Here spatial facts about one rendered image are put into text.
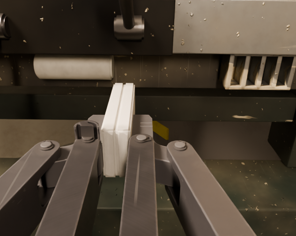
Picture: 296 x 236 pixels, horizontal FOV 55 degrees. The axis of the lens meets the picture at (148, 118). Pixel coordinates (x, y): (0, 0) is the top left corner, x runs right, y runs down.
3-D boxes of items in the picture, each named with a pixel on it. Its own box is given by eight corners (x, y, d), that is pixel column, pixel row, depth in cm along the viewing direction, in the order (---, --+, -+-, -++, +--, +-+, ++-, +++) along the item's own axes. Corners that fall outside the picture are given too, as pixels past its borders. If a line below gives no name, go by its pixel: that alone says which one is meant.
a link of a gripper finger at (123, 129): (114, 129, 14) (130, 130, 14) (124, 82, 20) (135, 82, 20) (117, 178, 15) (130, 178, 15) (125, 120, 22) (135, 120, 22)
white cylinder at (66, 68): (44, 74, 32) (114, 75, 33) (35, 83, 30) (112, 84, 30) (40, 47, 31) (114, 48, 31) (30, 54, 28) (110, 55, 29)
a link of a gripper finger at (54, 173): (99, 188, 14) (35, 188, 14) (110, 135, 18) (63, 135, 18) (96, 162, 13) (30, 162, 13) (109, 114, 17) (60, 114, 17)
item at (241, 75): (278, 81, 33) (290, 90, 30) (218, 80, 33) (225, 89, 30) (286, 46, 31) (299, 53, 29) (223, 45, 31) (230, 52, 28)
